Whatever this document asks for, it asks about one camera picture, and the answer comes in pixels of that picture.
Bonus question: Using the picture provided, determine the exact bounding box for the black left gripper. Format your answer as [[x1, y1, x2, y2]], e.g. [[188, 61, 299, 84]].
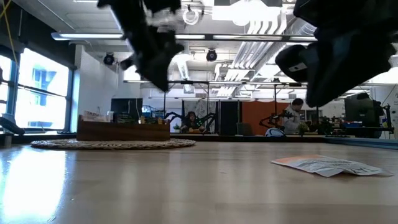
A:
[[119, 28, 185, 92]]

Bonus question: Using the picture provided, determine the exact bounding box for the overhead bar with light strips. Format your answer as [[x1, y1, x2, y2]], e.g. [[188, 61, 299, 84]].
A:
[[51, 32, 318, 43]]

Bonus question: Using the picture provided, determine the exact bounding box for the black background desk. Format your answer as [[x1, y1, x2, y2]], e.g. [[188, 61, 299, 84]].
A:
[[329, 123, 396, 138]]

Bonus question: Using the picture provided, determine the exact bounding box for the black aluminium table frame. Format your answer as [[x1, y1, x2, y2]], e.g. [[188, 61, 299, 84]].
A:
[[0, 132, 398, 150]]

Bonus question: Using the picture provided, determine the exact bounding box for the wooden tea organizer box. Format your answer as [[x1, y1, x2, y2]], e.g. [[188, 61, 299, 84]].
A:
[[76, 114, 171, 142]]

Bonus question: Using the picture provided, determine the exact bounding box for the white ceiling fixture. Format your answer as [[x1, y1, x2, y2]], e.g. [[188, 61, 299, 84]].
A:
[[211, 0, 282, 27]]

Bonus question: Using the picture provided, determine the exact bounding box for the large window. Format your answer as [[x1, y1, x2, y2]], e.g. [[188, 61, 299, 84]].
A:
[[0, 46, 75, 133]]

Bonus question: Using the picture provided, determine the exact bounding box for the person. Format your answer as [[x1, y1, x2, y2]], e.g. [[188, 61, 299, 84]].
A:
[[281, 98, 305, 134]]

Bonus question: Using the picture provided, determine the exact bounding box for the black desk monitor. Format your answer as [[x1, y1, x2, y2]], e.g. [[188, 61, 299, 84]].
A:
[[344, 98, 376, 123]]

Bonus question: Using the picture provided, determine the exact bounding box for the white coiled cable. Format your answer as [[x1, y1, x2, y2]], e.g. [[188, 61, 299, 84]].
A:
[[182, 8, 200, 26]]

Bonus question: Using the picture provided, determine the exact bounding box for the black wall monitor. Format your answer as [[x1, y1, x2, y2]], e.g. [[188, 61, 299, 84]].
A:
[[110, 98, 144, 119]]

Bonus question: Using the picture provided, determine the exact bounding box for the round woven placemat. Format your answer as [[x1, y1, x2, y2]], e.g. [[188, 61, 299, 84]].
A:
[[30, 138, 197, 151]]

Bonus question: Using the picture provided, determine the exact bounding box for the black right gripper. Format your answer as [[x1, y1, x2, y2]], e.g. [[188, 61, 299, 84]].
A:
[[307, 27, 398, 108]]

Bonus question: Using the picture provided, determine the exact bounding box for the black partition panel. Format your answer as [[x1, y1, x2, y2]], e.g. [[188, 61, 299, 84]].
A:
[[219, 100, 240, 135]]

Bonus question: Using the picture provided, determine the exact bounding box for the orange partition panel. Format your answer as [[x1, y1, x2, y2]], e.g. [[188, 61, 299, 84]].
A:
[[241, 100, 289, 135]]

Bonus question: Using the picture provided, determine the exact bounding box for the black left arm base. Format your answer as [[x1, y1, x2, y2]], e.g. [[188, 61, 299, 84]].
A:
[[0, 116, 26, 149]]

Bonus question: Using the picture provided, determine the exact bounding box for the white blue round object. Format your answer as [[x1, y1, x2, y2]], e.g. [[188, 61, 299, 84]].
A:
[[264, 126, 285, 138]]

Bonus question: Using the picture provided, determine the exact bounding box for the black background rig frame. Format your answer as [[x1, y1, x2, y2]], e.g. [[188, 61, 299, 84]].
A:
[[123, 80, 321, 135]]

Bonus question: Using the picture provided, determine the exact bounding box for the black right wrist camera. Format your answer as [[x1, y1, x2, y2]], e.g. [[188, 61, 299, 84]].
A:
[[275, 44, 315, 83]]

